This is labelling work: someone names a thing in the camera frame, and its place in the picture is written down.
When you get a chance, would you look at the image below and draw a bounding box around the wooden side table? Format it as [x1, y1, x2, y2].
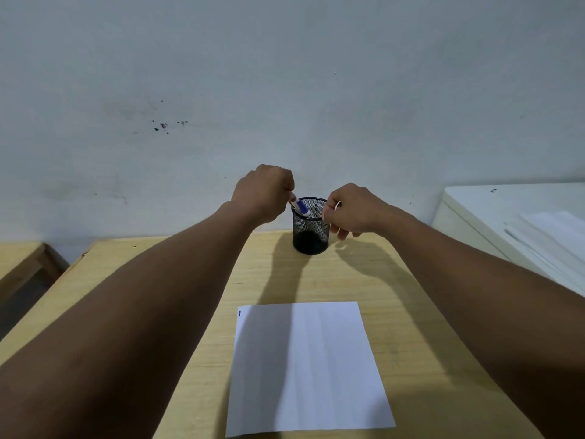
[0, 241, 70, 341]

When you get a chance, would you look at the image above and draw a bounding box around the person's right forearm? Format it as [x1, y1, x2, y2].
[378, 201, 585, 439]

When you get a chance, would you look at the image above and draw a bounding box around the stack of white papers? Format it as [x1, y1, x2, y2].
[503, 210, 585, 293]

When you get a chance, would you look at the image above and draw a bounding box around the person's right hand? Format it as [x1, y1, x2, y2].
[322, 183, 395, 241]

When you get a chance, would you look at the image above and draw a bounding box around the person's left hand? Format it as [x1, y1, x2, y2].
[230, 164, 296, 227]

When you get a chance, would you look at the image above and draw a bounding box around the white cabinet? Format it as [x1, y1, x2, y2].
[431, 182, 585, 298]

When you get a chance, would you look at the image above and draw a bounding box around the person's left forearm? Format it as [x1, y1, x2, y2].
[0, 201, 259, 439]

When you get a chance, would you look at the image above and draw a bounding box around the black mesh pen holder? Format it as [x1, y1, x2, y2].
[292, 197, 331, 255]

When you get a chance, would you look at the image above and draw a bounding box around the white paper sheet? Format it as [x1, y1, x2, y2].
[225, 302, 396, 438]

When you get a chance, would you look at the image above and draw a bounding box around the blue and white pen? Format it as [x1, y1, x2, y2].
[289, 197, 314, 219]

